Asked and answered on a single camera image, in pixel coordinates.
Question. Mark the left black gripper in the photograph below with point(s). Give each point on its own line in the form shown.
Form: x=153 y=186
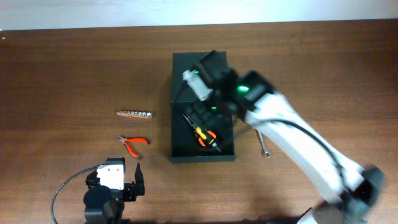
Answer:
x=129 y=187

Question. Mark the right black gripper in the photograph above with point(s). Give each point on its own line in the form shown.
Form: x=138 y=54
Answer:
x=204 y=115

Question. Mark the small red cutting pliers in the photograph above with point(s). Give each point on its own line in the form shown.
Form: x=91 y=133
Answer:
x=126 y=142

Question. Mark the orange black needle-nose pliers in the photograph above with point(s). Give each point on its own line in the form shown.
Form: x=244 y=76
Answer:
x=191 y=123

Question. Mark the orange socket bit rail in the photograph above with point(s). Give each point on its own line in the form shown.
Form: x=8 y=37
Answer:
x=135 y=114

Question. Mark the yellow black screwdriver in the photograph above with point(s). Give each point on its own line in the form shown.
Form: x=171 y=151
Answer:
x=207 y=140

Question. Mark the silver combination wrench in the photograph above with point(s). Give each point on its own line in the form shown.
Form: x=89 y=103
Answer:
x=265 y=150

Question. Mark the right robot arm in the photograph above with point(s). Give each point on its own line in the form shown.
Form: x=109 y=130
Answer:
x=348 y=190

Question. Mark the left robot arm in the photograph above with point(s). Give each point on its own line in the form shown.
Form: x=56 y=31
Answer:
x=108 y=192

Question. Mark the dark green open box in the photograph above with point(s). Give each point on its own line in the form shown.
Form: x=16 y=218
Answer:
x=185 y=145

